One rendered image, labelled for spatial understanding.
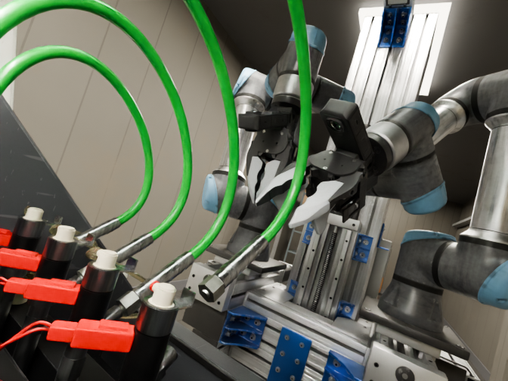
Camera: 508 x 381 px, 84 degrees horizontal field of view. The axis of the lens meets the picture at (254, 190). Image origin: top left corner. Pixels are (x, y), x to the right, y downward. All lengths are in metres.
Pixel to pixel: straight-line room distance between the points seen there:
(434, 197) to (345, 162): 0.22
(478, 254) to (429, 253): 0.10
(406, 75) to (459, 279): 0.70
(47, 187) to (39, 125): 1.77
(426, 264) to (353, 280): 0.30
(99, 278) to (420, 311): 0.71
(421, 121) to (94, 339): 0.51
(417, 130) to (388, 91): 0.63
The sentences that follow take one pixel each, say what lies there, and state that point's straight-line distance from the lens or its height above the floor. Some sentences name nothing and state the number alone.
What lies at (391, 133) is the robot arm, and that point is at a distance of 0.48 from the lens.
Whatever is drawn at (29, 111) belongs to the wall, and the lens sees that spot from 2.24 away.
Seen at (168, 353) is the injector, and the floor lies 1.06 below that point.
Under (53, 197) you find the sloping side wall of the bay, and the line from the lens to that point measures 0.52.
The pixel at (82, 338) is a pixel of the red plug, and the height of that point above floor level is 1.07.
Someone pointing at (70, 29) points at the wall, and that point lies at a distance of 2.38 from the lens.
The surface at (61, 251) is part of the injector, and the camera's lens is 0.36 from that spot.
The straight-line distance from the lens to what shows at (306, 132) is 0.37.
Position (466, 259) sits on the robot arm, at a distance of 0.77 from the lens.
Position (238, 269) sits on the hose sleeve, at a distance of 0.29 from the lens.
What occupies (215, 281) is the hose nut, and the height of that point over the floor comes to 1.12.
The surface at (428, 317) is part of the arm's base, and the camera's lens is 0.83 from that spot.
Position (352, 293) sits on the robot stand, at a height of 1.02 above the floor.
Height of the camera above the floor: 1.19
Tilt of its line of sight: 4 degrees up
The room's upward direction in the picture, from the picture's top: 17 degrees clockwise
